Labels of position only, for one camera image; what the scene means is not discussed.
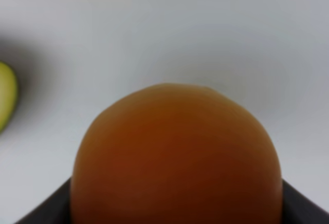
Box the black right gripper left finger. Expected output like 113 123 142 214
16 178 71 224

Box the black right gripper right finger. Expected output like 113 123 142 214
282 180 329 224

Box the halved avocado with pit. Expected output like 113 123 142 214
0 62 18 131

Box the orange red peach half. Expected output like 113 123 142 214
70 84 283 223

